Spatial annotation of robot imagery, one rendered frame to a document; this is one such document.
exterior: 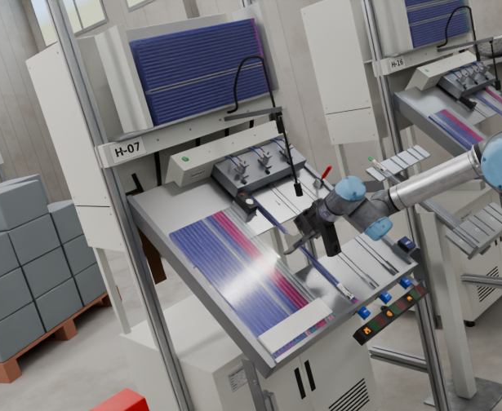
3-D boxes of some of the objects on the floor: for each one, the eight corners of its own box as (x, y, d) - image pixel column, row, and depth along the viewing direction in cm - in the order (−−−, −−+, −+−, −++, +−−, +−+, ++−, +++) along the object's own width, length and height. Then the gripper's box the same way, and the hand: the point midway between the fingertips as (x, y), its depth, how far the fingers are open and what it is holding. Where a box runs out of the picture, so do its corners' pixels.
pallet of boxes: (55, 304, 496) (9, 179, 470) (122, 300, 459) (77, 165, 434) (-64, 380, 397) (-129, 227, 371) (10, 383, 360) (-57, 214, 335)
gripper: (338, 188, 175) (308, 218, 191) (295, 209, 164) (267, 240, 179) (355, 210, 173) (323, 240, 189) (313, 233, 162) (282, 262, 177)
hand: (300, 247), depth 183 cm, fingers open, 14 cm apart
